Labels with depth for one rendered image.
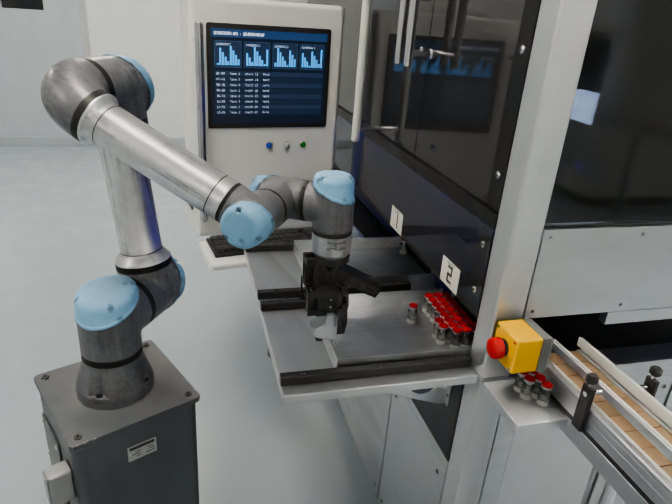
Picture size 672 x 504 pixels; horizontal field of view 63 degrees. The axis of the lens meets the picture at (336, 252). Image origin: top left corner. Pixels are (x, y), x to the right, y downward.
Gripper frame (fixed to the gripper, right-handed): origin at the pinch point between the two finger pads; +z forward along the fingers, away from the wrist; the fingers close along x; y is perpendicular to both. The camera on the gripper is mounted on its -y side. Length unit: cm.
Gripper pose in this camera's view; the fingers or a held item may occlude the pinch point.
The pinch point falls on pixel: (336, 340)
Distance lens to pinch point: 114.8
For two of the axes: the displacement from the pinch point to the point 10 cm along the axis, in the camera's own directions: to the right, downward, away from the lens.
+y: -9.7, 0.6, -2.5
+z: -0.5, 9.1, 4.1
